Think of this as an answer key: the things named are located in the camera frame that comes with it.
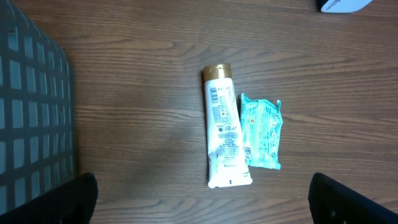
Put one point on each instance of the white tube gold cap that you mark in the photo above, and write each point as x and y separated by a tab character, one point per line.
226	156

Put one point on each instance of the teal tissue packet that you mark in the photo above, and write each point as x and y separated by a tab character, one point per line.
261	123

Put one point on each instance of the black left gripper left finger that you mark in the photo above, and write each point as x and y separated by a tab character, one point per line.
72	202

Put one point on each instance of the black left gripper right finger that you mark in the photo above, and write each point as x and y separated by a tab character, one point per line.
333	202

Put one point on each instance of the white barcode scanner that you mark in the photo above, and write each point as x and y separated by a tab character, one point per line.
341	6

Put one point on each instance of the grey plastic mesh basket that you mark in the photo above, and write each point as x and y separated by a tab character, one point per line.
37	111

